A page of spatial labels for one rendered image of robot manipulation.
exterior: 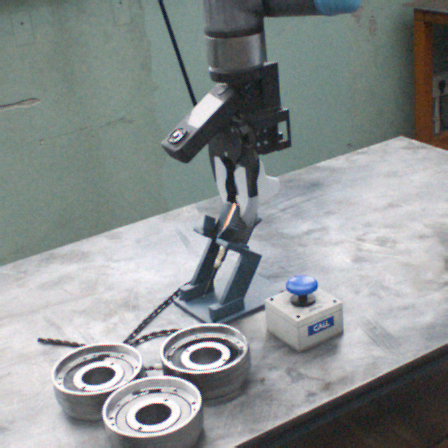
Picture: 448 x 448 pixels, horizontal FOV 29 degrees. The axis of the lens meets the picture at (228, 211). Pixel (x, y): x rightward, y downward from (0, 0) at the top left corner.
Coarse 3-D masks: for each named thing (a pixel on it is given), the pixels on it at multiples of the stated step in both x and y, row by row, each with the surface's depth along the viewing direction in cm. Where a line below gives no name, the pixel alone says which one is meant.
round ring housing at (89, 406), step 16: (80, 352) 104; (96, 352) 105; (112, 352) 105; (128, 352) 104; (64, 368) 103; (96, 368) 102; (112, 368) 102; (80, 384) 99; (96, 384) 103; (112, 384) 99; (64, 400) 97; (80, 400) 96; (96, 400) 96; (80, 416) 98; (96, 416) 97
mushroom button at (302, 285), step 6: (294, 276) 109; (300, 276) 109; (306, 276) 108; (288, 282) 108; (294, 282) 107; (300, 282) 107; (306, 282) 107; (312, 282) 107; (288, 288) 107; (294, 288) 106; (300, 288) 106; (306, 288) 106; (312, 288) 106; (294, 294) 107; (300, 294) 106; (306, 294) 106
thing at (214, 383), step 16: (176, 336) 105; (192, 336) 106; (208, 336) 106; (240, 336) 104; (160, 352) 102; (192, 352) 103; (208, 352) 104; (224, 352) 103; (176, 368) 98; (208, 368) 100; (224, 368) 98; (240, 368) 99; (192, 384) 98; (208, 384) 98; (224, 384) 98; (240, 384) 101
